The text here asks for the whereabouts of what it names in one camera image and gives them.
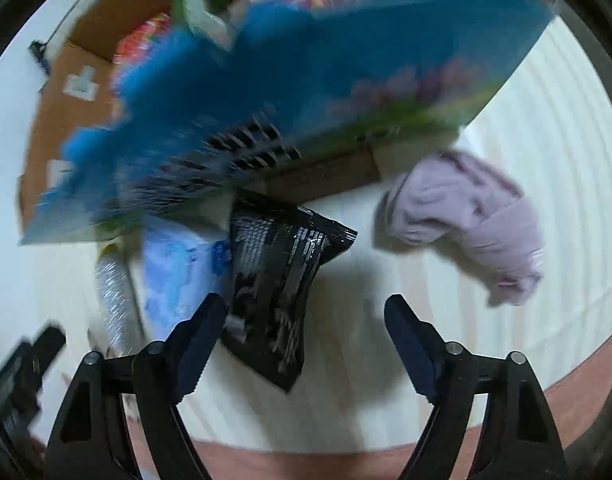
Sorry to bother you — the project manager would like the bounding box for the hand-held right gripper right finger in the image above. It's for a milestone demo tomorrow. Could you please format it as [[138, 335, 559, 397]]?
[[384, 294, 569, 480]]

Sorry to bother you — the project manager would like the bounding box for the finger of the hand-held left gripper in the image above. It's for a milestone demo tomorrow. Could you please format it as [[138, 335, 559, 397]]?
[[0, 326, 68, 441]]

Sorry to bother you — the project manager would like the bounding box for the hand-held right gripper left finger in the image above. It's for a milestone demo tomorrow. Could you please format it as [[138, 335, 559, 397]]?
[[45, 293, 229, 480]]

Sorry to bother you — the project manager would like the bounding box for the black snack packet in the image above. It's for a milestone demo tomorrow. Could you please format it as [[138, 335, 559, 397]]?
[[221, 191, 359, 393]]

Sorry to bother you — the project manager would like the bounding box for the lilac cloth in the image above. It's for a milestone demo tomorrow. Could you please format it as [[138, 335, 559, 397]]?
[[375, 150, 545, 307]]

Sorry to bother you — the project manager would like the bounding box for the cardboard box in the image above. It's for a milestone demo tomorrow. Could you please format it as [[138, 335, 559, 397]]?
[[18, 0, 461, 239]]

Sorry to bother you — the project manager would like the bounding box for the large blue box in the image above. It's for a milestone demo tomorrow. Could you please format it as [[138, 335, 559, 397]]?
[[19, 0, 557, 247]]

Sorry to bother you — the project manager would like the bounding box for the light blue tissue pack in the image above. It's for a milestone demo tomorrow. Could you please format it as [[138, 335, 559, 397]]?
[[141, 220, 235, 341]]

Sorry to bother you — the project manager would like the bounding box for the clear plastic bottle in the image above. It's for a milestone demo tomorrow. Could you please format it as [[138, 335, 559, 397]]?
[[95, 243, 148, 359]]

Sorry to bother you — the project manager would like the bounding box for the red snack packet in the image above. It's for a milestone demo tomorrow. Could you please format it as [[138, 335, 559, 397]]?
[[112, 13, 179, 67]]

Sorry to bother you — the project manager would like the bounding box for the green and white packet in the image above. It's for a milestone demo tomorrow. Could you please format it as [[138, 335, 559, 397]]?
[[173, 0, 247, 52]]

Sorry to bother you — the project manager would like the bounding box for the black cable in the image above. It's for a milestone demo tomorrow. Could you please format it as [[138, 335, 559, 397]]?
[[28, 0, 112, 95]]

